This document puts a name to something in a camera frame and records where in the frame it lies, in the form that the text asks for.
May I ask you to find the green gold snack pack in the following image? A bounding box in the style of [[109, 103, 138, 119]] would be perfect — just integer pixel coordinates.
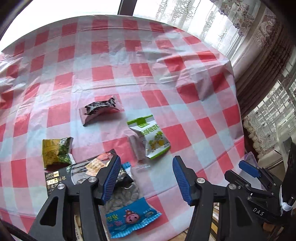
[[42, 137, 75, 170]]

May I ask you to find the clear banana chip pack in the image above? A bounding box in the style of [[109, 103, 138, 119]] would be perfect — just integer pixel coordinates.
[[101, 165, 142, 238]]

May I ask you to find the black cracker snack pack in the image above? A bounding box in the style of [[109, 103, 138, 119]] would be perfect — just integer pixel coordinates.
[[44, 148, 135, 196]]

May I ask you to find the green white ginkgo snack pack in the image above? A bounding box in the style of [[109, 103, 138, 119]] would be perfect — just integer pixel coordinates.
[[127, 114, 171, 160]]

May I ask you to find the pink black snack pack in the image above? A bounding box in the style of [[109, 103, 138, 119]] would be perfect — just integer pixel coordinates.
[[79, 95, 124, 126]]

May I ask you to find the red checkered tablecloth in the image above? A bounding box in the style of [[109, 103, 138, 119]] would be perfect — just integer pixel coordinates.
[[1, 16, 244, 240]]

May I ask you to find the pink floral curtain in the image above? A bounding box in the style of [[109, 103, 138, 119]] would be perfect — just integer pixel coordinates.
[[213, 1, 295, 118]]

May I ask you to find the white lace curtain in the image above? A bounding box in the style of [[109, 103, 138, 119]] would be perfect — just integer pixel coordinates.
[[133, 0, 242, 58]]

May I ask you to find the dark window frame post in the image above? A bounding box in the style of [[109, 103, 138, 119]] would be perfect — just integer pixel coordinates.
[[117, 0, 137, 16]]

